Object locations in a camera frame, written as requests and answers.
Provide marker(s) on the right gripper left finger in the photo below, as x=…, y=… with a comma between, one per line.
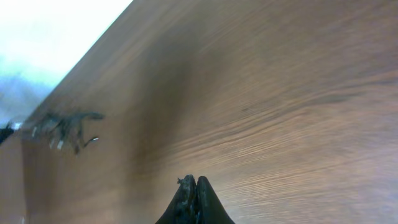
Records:
x=182, y=208

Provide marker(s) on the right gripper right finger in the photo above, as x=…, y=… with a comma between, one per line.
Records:
x=211, y=210

